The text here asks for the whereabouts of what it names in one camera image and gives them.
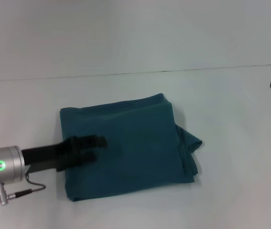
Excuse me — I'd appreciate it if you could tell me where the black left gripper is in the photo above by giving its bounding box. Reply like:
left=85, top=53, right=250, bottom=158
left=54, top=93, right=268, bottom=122
left=21, top=135, right=108, bottom=173

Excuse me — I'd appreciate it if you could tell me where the teal t-shirt with white print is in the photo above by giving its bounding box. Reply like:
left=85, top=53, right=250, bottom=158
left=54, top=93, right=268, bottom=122
left=59, top=93, right=203, bottom=203

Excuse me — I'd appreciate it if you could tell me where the silver cable connector plug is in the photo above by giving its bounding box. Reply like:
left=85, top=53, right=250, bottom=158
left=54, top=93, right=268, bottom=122
left=0, top=182, right=9, bottom=206

